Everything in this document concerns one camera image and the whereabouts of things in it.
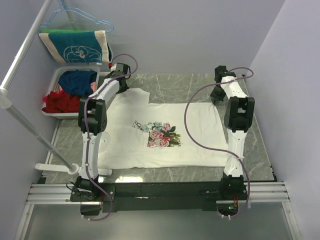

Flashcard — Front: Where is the white floral t shirt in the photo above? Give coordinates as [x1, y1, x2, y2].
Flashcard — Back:
[98, 88, 228, 170]

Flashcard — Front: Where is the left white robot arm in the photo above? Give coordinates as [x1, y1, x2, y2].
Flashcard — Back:
[78, 63, 131, 201]

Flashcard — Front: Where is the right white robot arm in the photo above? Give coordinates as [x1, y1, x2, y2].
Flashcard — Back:
[210, 65, 255, 180]

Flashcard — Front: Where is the navy blue t shirt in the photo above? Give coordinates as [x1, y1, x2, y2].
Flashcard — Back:
[58, 70, 98, 97]

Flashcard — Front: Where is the teal cartoon towel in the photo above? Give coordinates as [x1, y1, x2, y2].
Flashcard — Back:
[39, 30, 113, 64]

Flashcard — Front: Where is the white plastic laundry basket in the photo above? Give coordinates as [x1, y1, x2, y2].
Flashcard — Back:
[41, 65, 100, 119]

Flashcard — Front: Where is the red t shirt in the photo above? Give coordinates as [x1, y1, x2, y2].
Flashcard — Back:
[41, 90, 81, 114]

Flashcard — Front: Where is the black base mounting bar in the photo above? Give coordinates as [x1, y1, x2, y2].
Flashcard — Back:
[70, 177, 251, 216]

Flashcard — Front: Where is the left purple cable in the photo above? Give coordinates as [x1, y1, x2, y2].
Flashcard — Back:
[82, 53, 139, 223]

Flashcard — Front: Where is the purple cable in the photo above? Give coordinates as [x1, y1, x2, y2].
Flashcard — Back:
[82, 53, 139, 223]
[183, 66, 255, 219]

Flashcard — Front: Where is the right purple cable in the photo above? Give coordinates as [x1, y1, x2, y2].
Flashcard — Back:
[183, 66, 255, 219]

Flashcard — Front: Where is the blue wire hanger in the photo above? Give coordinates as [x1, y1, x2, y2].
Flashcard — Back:
[37, 0, 115, 35]

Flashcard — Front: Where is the white clothes rack frame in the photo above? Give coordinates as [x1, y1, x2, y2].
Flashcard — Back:
[0, 0, 123, 178]

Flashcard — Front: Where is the aluminium rail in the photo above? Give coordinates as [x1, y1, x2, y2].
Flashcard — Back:
[26, 182, 290, 205]

